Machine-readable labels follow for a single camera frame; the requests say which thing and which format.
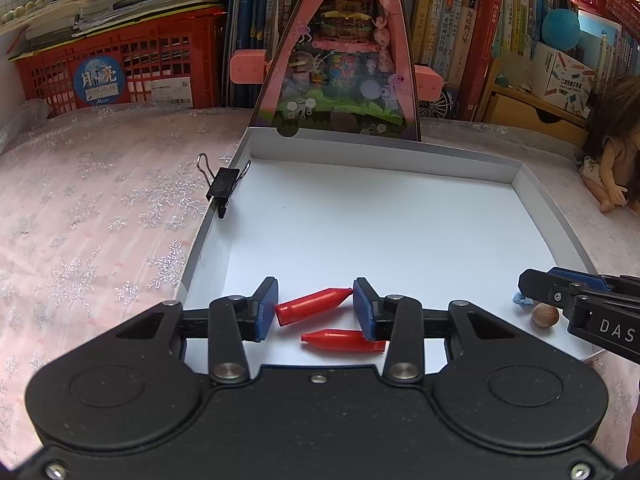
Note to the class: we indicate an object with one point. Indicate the brown-haired doll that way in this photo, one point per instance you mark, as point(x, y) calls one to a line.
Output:
point(615, 150)

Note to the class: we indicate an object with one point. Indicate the black binder clip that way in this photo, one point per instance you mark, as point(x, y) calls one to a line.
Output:
point(222, 187)

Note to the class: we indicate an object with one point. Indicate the red plastic crate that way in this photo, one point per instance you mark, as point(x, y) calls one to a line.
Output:
point(150, 55)

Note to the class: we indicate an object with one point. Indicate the row of upright books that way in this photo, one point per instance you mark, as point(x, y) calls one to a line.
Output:
point(450, 35)

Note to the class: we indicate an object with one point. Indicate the white cardboard box lid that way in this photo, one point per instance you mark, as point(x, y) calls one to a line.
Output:
point(375, 220)

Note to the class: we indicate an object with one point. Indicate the blue plush ball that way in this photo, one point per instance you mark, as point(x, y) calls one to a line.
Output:
point(561, 30)

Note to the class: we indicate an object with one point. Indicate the blue bear hair clip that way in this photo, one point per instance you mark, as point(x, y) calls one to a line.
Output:
point(522, 300)

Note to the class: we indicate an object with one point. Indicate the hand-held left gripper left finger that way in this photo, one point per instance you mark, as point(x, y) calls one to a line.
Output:
point(260, 315)

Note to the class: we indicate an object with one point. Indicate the black miniature bicycle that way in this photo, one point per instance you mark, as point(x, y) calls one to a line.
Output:
point(440, 105)

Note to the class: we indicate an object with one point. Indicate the pink snowflake tablecloth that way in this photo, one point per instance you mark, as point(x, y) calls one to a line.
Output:
point(100, 210)

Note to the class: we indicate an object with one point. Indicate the pink triangular diorama house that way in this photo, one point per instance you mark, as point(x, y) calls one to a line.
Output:
point(397, 60)

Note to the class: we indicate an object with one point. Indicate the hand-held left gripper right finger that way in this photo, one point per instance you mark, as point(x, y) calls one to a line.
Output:
point(365, 310)

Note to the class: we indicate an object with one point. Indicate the red bullet-shaped cap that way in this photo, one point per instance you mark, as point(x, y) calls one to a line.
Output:
point(305, 306)
point(340, 341)

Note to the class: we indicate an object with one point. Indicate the wooden drawer box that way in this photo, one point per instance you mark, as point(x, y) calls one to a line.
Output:
point(530, 110)

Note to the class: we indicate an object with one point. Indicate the white printed carton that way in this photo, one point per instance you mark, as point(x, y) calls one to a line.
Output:
point(560, 75)

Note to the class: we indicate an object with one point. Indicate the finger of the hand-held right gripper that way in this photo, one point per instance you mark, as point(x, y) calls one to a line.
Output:
point(580, 279)
point(535, 285)

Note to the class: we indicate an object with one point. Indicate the brown walnut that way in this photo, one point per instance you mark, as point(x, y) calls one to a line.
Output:
point(545, 317)

